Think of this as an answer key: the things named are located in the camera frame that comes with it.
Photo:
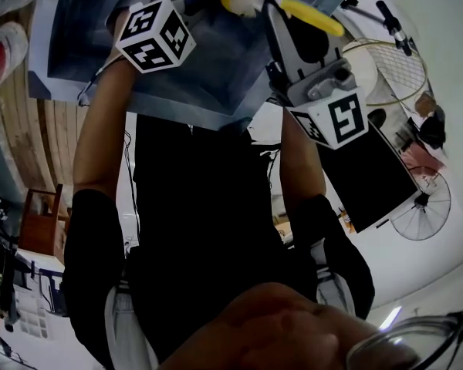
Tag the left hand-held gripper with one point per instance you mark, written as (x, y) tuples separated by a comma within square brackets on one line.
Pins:
[(150, 37)]

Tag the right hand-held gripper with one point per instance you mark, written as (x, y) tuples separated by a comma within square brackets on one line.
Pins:
[(343, 118)]

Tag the white bottle brush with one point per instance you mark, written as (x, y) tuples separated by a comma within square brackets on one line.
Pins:
[(316, 17)]

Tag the person's left forearm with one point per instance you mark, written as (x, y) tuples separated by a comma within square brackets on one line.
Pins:
[(100, 137)]

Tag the person's right forearm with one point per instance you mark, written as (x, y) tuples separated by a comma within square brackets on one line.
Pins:
[(299, 168)]

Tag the black floor stand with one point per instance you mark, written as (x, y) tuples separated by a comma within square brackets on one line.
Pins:
[(395, 27)]

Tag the black bag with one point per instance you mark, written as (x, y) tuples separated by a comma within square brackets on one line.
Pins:
[(432, 129)]

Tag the pink cloth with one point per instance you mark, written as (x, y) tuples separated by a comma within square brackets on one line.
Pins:
[(420, 160)]

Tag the person in black shirt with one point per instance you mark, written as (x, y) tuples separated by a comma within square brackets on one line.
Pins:
[(200, 214)]

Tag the curved wooden platform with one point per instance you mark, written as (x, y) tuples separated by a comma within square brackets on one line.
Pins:
[(31, 149)]

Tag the brown wooden chair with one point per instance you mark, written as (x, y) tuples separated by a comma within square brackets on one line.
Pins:
[(38, 229)]

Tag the ceiling tube light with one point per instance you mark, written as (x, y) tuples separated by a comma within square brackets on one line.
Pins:
[(390, 317)]

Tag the person's face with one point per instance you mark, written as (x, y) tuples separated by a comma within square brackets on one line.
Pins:
[(274, 330)]

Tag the person's eyeglasses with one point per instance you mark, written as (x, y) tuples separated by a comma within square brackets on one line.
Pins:
[(405, 349)]

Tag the black equipment pile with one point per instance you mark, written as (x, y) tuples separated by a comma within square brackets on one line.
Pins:
[(4, 283)]

